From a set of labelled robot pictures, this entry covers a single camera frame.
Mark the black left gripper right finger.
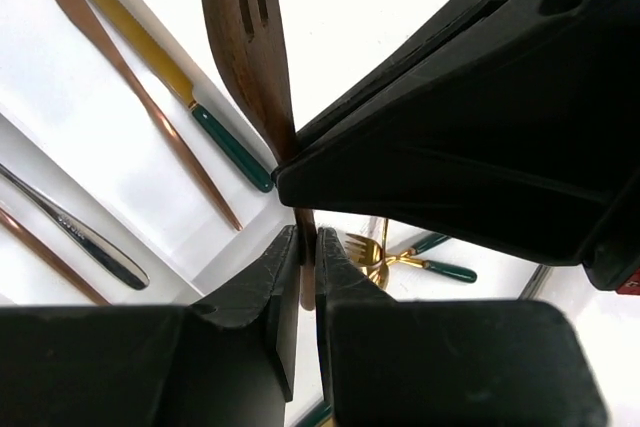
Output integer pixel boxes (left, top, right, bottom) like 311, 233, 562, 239
315, 228, 398, 426

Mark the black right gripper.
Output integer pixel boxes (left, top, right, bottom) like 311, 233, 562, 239
276, 0, 639, 292

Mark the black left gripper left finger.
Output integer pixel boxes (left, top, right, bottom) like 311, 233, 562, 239
184, 225, 299, 426

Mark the silver fork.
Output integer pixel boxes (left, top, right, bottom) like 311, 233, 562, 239
1, 165, 150, 291

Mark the gold knife green handle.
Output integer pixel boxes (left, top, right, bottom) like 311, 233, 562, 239
92, 0, 274, 193

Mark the rose gold knife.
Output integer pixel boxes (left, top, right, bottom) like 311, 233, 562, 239
56, 0, 243, 231

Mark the gold spoon in pile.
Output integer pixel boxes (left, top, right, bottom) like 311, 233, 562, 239
360, 218, 390, 291

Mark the white three-compartment cutlery tray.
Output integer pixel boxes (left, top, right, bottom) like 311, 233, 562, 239
1, 0, 293, 293

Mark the gold fork green handle pile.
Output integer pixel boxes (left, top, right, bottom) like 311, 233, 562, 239
346, 233, 477, 284

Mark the gold fork green handle lower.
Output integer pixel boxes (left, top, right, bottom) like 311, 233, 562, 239
398, 232, 450, 258

